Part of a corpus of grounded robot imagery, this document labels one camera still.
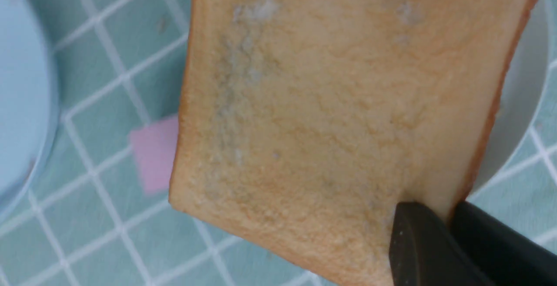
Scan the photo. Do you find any pink foam cube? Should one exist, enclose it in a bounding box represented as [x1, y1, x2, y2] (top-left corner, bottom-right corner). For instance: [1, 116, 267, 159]
[129, 114, 179, 195]

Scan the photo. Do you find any green checkered tablecloth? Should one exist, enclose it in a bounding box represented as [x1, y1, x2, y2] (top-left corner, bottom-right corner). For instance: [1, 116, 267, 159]
[0, 0, 557, 286]

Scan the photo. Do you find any light blue plate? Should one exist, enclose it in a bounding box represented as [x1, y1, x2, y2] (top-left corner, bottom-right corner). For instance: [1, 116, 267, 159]
[0, 0, 60, 220]

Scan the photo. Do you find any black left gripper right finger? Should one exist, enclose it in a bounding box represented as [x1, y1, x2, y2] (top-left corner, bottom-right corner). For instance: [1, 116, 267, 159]
[452, 201, 557, 286]

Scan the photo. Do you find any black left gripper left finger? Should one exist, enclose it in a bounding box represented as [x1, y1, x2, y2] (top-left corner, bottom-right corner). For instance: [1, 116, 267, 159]
[389, 202, 495, 286]

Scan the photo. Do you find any toast slice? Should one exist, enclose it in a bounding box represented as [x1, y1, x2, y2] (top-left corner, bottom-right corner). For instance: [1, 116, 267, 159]
[169, 0, 538, 286]

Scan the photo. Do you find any pale green plate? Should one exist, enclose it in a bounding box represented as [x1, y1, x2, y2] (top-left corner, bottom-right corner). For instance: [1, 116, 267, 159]
[471, 0, 554, 195]

